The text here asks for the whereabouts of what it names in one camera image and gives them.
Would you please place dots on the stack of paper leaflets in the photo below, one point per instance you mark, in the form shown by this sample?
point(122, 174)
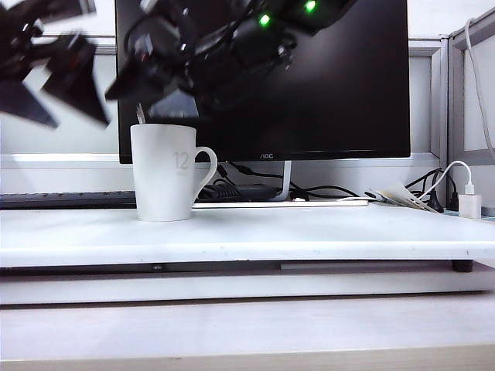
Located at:
point(402, 195)

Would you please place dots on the silver back partition frame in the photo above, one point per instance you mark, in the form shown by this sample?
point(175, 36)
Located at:
point(435, 96)

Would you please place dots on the white USB charger block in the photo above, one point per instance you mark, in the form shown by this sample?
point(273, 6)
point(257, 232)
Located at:
point(470, 206)

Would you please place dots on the silver side partition frame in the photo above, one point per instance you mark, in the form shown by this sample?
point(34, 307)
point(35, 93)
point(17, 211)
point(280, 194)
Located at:
point(455, 116)

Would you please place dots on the silver metal spoon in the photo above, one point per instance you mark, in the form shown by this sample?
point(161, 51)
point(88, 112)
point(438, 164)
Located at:
point(140, 116)

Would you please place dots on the black power brick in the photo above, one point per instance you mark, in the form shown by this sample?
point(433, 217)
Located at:
point(243, 191)

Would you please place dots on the white raised board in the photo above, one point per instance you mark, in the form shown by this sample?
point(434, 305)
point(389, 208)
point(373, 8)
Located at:
point(270, 235)

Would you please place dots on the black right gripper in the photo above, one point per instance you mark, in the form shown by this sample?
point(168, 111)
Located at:
point(166, 42)

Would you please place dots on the white mug with 12 print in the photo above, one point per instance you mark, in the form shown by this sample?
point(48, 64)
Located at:
point(162, 181)

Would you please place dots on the black rubber foot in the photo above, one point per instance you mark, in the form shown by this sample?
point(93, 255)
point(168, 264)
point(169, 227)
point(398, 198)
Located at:
point(462, 266)

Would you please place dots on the black keyboard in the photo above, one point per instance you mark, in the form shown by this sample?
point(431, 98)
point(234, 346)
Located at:
point(69, 200)

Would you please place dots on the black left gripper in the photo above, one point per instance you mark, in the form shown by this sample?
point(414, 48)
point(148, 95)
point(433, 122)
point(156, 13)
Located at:
point(19, 42)

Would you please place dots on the white flat monitor base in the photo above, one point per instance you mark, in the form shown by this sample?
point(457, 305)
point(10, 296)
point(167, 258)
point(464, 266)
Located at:
point(309, 203)

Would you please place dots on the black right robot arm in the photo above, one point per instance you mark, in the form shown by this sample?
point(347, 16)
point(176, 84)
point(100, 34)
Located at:
point(251, 38)

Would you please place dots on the black power plug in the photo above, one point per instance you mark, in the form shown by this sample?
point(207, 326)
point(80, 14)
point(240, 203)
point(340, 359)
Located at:
point(452, 197)

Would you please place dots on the silver monitor stand neck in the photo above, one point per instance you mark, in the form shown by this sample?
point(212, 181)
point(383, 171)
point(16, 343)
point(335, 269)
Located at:
point(286, 181)

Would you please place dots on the black AOC monitor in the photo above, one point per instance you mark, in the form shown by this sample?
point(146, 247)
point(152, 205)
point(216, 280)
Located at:
point(328, 116)

